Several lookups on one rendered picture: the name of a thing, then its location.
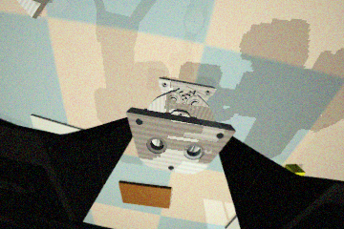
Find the brown flat rectangular plate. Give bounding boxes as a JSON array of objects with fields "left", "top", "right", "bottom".
[{"left": 118, "top": 180, "right": 172, "bottom": 209}]

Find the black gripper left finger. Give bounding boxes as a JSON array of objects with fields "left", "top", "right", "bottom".
[{"left": 0, "top": 117, "right": 132, "bottom": 222}]

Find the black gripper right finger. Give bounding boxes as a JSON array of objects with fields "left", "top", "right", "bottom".
[{"left": 218, "top": 137, "right": 344, "bottom": 229}]

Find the yellow rectangular bar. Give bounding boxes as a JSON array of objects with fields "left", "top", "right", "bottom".
[{"left": 285, "top": 164, "right": 306, "bottom": 176}]

